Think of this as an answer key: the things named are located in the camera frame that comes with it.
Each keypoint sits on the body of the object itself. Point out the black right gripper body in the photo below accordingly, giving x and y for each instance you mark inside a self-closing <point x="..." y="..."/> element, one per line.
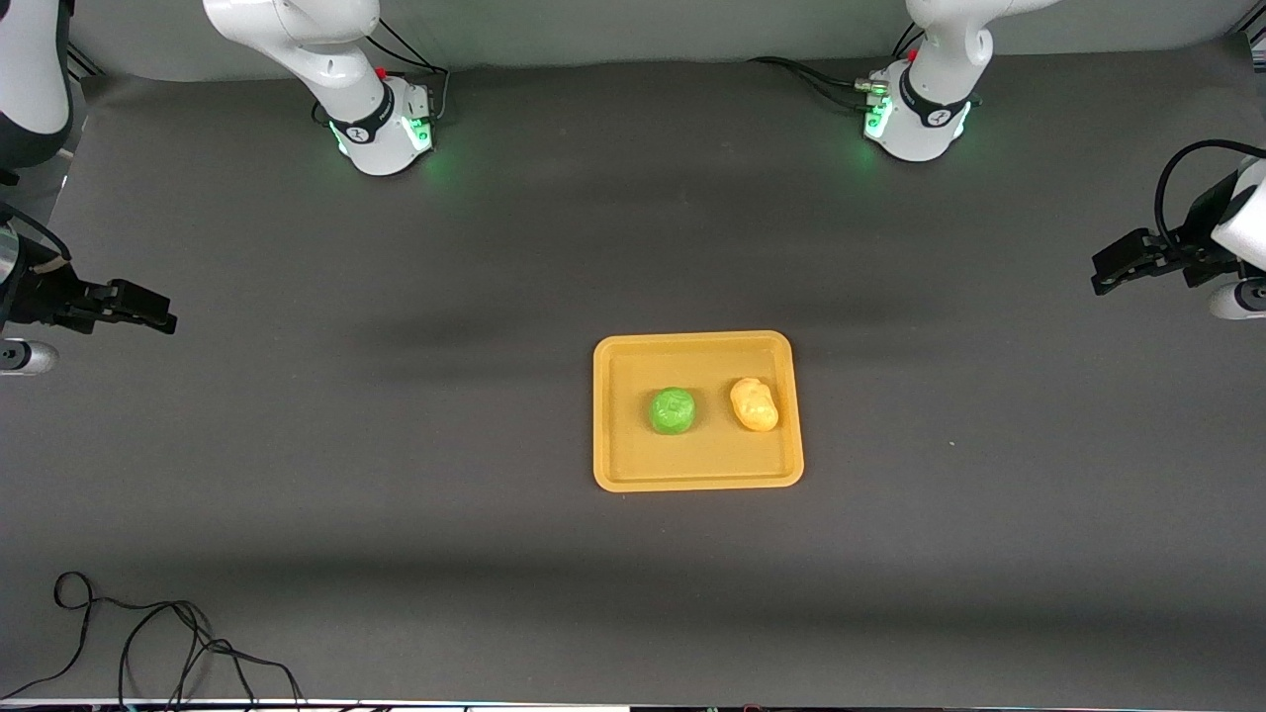
<point x="42" y="295"/>

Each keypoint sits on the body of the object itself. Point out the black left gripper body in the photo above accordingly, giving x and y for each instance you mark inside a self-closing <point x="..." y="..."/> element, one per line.
<point x="1195" y="249"/>

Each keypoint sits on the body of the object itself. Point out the yellow potato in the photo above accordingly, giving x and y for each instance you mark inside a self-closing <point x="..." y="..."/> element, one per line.
<point x="755" y="405"/>

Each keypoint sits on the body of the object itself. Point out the green apple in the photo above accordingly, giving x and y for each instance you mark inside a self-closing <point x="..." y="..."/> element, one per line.
<point x="673" y="410"/>

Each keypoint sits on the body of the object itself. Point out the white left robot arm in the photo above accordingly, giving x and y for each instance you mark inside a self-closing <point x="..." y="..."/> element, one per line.
<point x="920" y="138"/>

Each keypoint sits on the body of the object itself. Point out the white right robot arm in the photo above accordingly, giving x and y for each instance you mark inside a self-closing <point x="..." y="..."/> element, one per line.
<point x="371" y="138"/>

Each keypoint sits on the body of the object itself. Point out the orange plastic tray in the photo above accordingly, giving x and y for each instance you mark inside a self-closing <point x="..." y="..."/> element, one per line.
<point x="697" y="460"/>

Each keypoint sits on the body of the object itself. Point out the dark grey table cover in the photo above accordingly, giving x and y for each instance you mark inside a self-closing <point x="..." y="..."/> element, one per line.
<point x="633" y="247"/>

